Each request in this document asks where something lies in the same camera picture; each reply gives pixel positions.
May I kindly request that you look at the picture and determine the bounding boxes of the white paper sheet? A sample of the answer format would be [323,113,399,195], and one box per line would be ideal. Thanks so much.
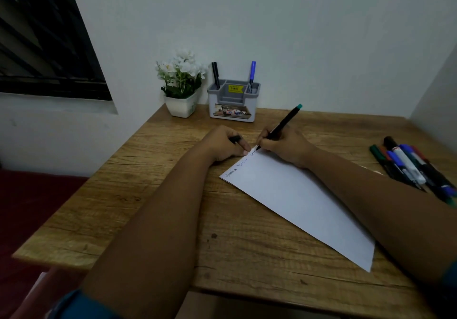
[219,146,376,273]

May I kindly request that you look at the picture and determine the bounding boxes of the person's left forearm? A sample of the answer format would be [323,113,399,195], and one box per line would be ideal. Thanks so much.
[79,147,215,319]

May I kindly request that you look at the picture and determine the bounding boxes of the blue pen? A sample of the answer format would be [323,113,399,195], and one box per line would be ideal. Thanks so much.
[247,60,257,94]

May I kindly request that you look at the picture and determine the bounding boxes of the black pen with teal end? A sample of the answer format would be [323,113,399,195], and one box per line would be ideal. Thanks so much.
[256,104,303,151]

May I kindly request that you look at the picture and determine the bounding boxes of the white flower plant in pot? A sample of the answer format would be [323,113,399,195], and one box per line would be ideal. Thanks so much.
[155,48,209,119]

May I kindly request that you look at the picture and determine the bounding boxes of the dark window with grille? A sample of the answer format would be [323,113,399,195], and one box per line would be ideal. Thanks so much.
[0,0,113,102]

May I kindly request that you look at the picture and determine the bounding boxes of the pile of coloured markers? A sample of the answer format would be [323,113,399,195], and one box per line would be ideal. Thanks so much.
[369,136,457,207]

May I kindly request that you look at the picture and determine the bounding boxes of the person's right hand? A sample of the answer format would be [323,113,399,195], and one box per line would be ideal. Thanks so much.
[256,125,317,169]

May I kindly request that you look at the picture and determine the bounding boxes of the blue shirt sleeve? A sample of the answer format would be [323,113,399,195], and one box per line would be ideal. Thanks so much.
[46,288,123,319]

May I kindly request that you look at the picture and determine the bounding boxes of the dark red couch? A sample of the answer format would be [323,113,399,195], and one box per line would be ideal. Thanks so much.
[0,168,89,319]

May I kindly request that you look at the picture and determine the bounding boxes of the grey white desk organizer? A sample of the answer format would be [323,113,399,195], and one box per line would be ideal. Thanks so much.
[207,79,261,123]

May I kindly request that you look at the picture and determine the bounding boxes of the person's left hand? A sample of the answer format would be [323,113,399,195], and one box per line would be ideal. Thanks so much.
[203,125,253,164]

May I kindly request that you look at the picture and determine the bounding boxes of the person's right forearm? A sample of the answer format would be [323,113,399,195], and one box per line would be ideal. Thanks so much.
[306,147,457,288]

